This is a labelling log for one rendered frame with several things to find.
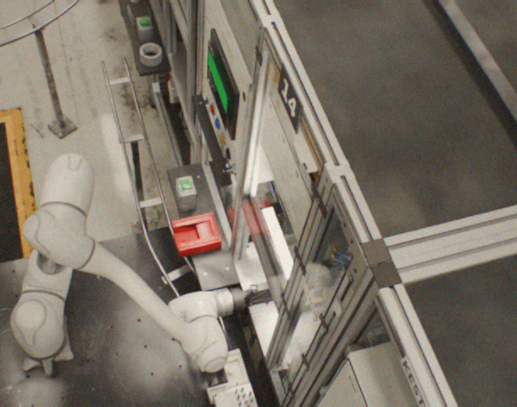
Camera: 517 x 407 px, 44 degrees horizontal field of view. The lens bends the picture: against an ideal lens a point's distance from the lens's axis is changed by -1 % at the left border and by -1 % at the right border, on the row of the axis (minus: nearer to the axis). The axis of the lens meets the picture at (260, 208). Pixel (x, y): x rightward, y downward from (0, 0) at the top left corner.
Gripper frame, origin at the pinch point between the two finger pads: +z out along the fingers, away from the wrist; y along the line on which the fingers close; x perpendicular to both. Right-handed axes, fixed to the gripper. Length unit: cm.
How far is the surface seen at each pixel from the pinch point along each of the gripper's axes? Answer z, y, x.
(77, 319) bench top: -71, -36, 21
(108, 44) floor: -26, -103, 229
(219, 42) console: -18, 71, 46
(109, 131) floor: -37, -103, 159
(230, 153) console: -17, 43, 29
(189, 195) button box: -23.7, 0.4, 43.0
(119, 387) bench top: -61, -35, -9
